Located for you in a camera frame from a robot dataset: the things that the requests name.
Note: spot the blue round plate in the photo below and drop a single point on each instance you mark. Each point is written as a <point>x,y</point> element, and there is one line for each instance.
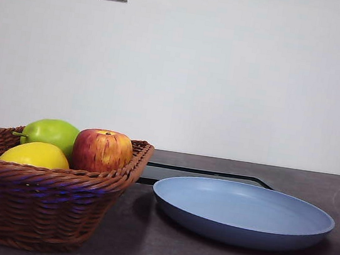
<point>241,207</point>

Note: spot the yellow lemon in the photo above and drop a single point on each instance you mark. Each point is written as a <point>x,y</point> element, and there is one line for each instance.
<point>36,154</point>

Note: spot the brown woven wicker basket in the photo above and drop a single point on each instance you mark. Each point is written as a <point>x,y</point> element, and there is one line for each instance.
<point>35,203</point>

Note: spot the black rectangular tray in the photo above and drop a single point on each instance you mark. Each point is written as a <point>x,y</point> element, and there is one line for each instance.
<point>157,171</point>

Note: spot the red yellow apple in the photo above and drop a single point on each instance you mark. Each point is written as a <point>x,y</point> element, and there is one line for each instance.
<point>101,151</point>

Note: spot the green apple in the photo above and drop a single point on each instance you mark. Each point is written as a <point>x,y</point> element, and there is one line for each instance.
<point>49,131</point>

